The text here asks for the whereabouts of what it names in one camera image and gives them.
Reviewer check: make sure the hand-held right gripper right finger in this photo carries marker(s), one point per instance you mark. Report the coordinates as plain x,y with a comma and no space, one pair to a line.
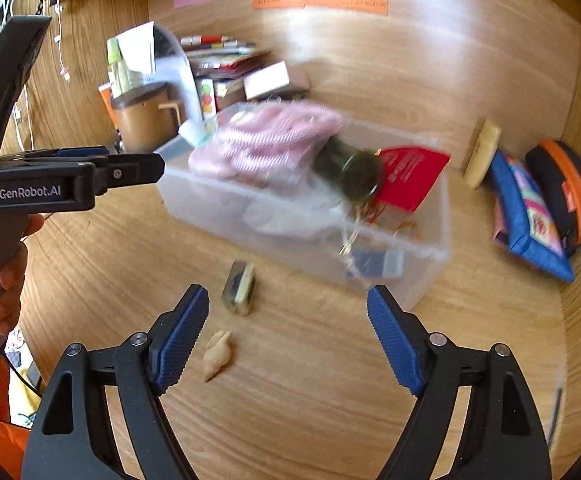
395,345

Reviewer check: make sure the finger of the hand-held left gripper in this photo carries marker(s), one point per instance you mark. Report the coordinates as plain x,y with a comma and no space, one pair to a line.
83,151
130,170

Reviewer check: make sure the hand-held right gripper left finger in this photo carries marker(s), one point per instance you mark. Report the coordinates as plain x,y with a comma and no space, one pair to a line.
180,345

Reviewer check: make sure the cream seashell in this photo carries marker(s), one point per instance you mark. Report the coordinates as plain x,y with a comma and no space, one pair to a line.
218,355

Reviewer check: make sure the light teal bottle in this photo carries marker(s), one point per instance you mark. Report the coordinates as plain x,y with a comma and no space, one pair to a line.
196,134

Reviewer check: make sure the small green and cream box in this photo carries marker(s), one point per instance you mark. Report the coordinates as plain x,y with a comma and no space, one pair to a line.
239,288

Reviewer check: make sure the clear plastic box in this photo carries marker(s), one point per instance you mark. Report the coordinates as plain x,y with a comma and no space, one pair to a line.
230,195

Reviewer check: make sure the red pouch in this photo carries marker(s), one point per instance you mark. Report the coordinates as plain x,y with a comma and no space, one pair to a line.
410,177

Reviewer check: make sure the dark green glass jar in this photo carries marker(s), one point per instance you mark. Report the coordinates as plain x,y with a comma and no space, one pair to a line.
353,172

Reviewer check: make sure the wooden desktop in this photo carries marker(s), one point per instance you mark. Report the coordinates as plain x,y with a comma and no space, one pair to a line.
310,385

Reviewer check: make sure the person's left hand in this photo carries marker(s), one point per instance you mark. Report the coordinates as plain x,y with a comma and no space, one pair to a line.
13,285

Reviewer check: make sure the brown mug with lid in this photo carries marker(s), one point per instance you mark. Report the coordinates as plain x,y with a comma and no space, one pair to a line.
143,117

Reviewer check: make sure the orange sunscreen tube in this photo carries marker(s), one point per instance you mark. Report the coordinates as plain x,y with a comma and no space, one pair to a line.
106,102

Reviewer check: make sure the small blue packet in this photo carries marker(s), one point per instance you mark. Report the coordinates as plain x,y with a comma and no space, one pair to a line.
378,263

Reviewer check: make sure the light green bottle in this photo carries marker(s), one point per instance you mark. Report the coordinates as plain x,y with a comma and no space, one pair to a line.
116,67

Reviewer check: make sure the macaron print box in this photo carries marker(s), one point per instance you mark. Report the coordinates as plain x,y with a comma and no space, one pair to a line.
207,100

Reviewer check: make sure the orange rings and keys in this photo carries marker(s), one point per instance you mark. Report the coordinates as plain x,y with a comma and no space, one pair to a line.
365,232

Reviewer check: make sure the white paper documents bag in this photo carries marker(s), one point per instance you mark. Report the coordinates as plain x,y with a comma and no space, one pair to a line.
143,50

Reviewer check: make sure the stack of booklets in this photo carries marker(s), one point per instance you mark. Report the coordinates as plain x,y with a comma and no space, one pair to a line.
225,60

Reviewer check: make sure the white cloth pouch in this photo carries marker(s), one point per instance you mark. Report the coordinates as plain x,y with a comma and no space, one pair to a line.
290,220

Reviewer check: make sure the white card box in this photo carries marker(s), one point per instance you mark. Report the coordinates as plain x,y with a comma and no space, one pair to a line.
270,80

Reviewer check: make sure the dark pen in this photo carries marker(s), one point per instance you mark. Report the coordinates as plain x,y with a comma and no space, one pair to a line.
554,420

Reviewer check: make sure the blue fabric pouch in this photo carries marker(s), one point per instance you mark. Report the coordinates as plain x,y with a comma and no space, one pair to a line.
530,215

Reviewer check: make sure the yellow tube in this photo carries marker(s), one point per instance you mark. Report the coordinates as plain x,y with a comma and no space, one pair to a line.
481,155

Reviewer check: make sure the black and orange case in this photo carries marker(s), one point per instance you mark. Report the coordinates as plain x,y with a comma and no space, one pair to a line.
568,190

